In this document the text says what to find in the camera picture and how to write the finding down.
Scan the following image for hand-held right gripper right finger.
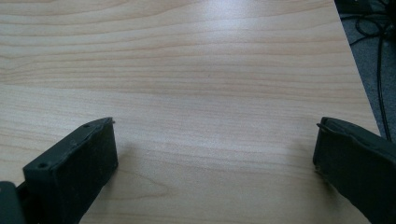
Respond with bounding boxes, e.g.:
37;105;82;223
312;117;396;224

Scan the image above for black looped cable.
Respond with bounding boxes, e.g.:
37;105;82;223
339;8;396;47

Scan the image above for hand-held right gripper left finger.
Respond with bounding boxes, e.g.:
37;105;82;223
21;117;120;224

